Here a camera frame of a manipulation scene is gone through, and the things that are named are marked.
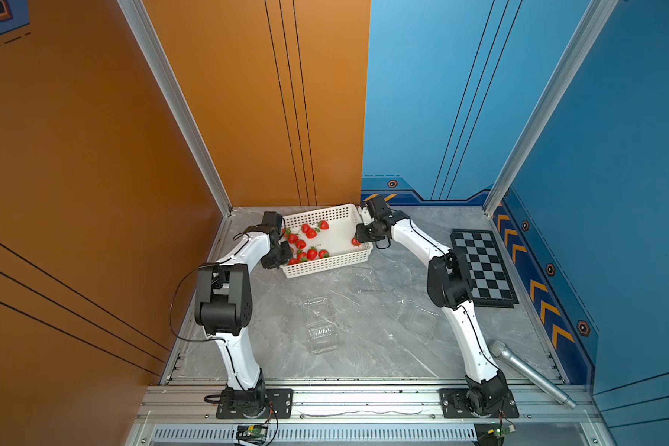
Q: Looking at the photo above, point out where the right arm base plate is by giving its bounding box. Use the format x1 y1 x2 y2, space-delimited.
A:
439 388 520 420

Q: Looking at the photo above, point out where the clear plastic clamshell container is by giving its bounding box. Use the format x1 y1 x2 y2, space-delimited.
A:
400 304 440 339
302 297 339 355

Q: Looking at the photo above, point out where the black white chessboard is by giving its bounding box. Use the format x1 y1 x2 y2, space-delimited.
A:
451 230 518 308

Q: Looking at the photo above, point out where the green circuit board left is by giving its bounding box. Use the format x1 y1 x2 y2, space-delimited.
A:
234 424 269 446

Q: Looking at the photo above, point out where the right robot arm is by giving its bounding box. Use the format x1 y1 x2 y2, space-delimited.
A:
354 196 512 417

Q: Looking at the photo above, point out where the green circuit board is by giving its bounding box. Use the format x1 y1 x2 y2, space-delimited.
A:
234 424 269 446
473 424 517 446

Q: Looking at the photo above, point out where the green circuit board right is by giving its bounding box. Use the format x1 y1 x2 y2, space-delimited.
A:
473 424 517 446

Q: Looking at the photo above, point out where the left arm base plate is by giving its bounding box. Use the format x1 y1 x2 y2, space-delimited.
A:
216 388 294 420

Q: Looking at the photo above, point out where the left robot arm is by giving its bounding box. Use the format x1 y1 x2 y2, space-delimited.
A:
194 212 293 417

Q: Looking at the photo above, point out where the white perforated plastic basket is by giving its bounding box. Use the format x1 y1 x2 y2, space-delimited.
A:
281 204 374 279

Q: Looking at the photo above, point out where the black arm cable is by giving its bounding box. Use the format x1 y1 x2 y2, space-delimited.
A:
168 227 258 344

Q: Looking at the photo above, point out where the silver microphone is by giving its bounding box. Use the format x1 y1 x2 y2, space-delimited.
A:
488 340 577 410

